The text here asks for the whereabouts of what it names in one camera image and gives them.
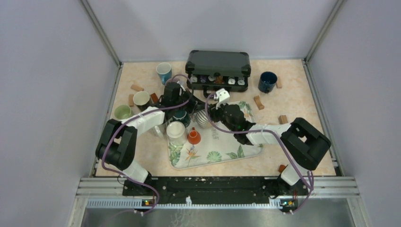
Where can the light blue dotted mug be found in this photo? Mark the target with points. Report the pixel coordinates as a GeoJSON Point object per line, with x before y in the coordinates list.
{"type": "Point", "coordinates": [164, 71]}

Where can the light wooden block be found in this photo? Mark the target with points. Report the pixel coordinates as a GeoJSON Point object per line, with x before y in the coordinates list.
{"type": "Point", "coordinates": [258, 103]}

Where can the dark green carrying case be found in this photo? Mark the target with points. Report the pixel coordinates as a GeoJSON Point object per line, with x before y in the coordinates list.
{"type": "Point", "coordinates": [214, 70]}

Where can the wooden block left lower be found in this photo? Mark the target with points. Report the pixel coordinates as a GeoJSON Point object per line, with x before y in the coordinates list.
{"type": "Point", "coordinates": [154, 98]}

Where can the light green mug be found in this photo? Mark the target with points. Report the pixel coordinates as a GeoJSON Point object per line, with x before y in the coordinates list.
{"type": "Point", "coordinates": [122, 112]}

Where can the white ribbed mug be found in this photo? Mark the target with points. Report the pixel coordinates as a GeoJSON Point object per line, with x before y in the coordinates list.
{"type": "Point", "coordinates": [176, 132]}

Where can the grey striped ribbed cup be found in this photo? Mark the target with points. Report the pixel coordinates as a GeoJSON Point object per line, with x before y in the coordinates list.
{"type": "Point", "coordinates": [202, 120]}

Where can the dark blue mug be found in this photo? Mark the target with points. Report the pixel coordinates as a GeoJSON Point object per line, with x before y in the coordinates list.
{"type": "Point", "coordinates": [267, 82]}

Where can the floral white serving tray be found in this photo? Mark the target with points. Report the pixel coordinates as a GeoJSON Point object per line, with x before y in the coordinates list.
{"type": "Point", "coordinates": [215, 147]}

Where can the wooden block left upper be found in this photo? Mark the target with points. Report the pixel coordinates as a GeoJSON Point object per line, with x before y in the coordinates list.
{"type": "Point", "coordinates": [136, 88]}

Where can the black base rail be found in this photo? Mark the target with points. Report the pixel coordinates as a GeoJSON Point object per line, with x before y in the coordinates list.
{"type": "Point", "coordinates": [222, 190]}

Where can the black glossy mug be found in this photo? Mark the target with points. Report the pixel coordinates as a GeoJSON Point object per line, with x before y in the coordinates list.
{"type": "Point", "coordinates": [142, 100]}

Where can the small red-brown block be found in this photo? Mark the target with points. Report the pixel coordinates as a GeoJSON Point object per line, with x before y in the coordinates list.
{"type": "Point", "coordinates": [281, 168]}

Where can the wooden block right rear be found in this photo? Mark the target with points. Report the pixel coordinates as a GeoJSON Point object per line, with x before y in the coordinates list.
{"type": "Point", "coordinates": [279, 83]}

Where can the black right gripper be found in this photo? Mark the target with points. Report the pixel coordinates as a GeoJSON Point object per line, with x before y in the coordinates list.
{"type": "Point", "coordinates": [213, 112]}

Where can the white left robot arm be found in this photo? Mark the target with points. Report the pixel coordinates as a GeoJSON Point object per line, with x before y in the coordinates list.
{"type": "Point", "coordinates": [117, 144]}

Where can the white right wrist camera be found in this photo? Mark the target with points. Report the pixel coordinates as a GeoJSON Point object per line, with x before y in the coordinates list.
{"type": "Point", "coordinates": [222, 96]}

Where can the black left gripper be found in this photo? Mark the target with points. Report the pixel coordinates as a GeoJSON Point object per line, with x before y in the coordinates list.
{"type": "Point", "coordinates": [185, 93]}

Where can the dark teal mug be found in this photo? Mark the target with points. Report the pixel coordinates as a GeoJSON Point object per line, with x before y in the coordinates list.
{"type": "Point", "coordinates": [183, 117]}

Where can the dark wooden block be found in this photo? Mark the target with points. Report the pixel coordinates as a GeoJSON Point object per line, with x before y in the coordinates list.
{"type": "Point", "coordinates": [283, 119]}

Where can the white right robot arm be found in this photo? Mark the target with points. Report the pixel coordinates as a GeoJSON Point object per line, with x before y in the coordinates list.
{"type": "Point", "coordinates": [303, 145]}

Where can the small orange cup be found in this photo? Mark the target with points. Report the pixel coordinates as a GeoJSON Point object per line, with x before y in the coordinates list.
{"type": "Point", "coordinates": [193, 136]}

